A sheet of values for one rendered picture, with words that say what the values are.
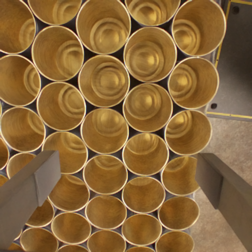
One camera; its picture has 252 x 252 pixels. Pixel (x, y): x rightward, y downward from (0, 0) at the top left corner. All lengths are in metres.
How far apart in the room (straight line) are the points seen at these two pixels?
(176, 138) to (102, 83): 0.17
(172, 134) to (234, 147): 1.51
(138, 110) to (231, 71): 1.01
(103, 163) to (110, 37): 0.23
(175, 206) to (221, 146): 1.41
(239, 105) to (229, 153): 0.61
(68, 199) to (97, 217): 0.06
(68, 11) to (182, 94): 0.23
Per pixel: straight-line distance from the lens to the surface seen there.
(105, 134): 0.34
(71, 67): 0.33
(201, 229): 2.26
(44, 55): 0.31
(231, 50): 1.28
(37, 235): 0.45
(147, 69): 0.32
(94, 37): 0.33
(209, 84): 0.29
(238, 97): 1.33
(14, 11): 0.34
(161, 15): 0.34
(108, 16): 0.33
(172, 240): 0.43
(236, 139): 1.81
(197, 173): 0.17
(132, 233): 0.38
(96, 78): 0.32
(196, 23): 0.34
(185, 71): 0.33
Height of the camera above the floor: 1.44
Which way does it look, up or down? 73 degrees down
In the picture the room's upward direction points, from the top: 179 degrees counter-clockwise
